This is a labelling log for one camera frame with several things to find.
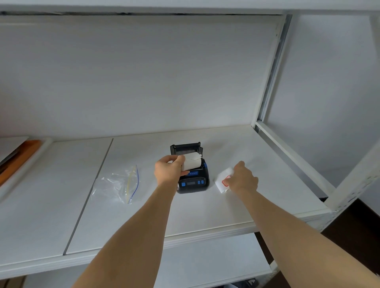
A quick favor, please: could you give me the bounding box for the person's left hand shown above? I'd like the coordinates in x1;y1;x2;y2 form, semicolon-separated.
154;155;190;188

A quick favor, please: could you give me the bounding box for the person's right hand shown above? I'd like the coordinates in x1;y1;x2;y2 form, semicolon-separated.
226;161;259;193

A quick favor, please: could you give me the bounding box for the white paper roll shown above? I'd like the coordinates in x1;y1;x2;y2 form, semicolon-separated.
168;152;202;172

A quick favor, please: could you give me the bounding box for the white sheet with red label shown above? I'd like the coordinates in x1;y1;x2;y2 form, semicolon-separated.
213;167;236;195

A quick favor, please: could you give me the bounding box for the person's right forearm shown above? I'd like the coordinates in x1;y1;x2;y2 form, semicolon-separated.
237;190;380;288

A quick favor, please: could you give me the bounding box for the person's left forearm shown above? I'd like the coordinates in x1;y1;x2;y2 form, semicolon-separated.
71;179;179;288

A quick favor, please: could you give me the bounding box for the black portable label printer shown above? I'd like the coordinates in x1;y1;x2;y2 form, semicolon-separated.
170;142;211;195

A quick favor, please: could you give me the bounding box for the clear zip bag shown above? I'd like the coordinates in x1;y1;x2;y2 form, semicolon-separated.
91;164;141;205

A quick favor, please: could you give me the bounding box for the dark grey object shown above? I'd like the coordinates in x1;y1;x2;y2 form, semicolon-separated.
236;277;257;288

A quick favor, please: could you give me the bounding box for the white metal shelf rack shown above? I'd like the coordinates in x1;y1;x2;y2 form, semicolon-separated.
0;0;380;288

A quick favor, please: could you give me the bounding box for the orange flat board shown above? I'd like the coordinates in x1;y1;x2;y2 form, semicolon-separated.
0;139;42;188

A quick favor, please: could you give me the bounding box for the grey flat board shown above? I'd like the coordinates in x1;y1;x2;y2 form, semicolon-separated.
0;136;30;167

